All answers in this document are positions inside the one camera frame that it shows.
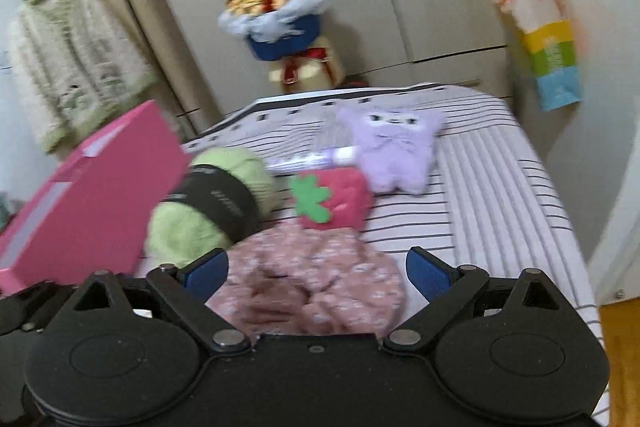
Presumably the black clothes rack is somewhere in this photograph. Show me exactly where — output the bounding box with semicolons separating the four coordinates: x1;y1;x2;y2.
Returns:
30;0;226;118

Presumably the purple white tube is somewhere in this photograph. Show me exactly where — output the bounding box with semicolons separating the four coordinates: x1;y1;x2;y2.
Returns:
264;146;362;174

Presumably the flower bouquet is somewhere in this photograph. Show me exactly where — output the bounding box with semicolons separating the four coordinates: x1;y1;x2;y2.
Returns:
217;0;347;94

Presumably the white green knit cardigan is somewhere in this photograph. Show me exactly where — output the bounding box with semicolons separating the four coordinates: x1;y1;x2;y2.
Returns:
7;0;161;154

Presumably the pink floral cloth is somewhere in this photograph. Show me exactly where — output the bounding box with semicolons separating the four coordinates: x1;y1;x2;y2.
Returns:
206;224;407;337

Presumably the pink cardboard box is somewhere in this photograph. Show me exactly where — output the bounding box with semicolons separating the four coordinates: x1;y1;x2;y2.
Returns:
0;99;192;295

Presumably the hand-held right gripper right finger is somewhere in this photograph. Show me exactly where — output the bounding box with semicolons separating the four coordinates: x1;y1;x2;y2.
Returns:
382;246;568;353

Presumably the white door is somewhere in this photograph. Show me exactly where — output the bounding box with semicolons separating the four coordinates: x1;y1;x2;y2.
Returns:
587;177;640;308

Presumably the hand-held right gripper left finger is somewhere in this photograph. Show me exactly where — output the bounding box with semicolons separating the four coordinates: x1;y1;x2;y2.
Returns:
72;248;251;354

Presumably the colourful striped gift bag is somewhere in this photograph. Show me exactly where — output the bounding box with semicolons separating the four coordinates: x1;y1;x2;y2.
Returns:
489;0;586;112

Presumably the purple plush toy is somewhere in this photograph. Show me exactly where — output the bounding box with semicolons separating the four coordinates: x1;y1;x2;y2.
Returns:
336;103;447;196

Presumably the red strawberry plush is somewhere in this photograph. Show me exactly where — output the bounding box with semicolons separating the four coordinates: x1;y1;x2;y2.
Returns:
289;168;373;235

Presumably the striped bed sheet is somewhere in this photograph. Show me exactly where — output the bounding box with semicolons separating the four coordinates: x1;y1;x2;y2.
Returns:
135;82;603;348

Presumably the green yarn ball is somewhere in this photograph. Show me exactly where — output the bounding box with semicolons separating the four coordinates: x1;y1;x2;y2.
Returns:
145;147;278;258

